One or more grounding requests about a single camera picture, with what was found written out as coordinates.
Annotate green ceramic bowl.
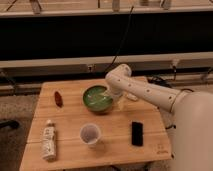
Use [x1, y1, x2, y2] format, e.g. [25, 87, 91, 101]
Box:
[82, 85, 113, 112]

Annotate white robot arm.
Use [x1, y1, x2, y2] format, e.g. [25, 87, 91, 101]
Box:
[105, 64, 213, 171]

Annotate black rectangular block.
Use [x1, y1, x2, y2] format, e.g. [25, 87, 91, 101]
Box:
[131, 122, 143, 146]

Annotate clear plastic cup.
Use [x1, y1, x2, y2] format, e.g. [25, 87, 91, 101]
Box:
[80, 123, 101, 147]

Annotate small dark red object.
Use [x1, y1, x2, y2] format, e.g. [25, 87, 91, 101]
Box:
[54, 91, 63, 107]

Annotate white labelled plastic bottle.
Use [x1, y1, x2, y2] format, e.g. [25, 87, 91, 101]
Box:
[42, 120, 56, 161]

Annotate black object on floor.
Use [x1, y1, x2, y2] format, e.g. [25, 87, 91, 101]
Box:
[0, 120, 19, 129]

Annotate tangled cables beside table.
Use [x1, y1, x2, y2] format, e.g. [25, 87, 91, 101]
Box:
[146, 75, 174, 88]

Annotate black hanging cable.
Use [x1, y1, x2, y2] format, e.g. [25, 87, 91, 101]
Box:
[102, 5, 135, 73]

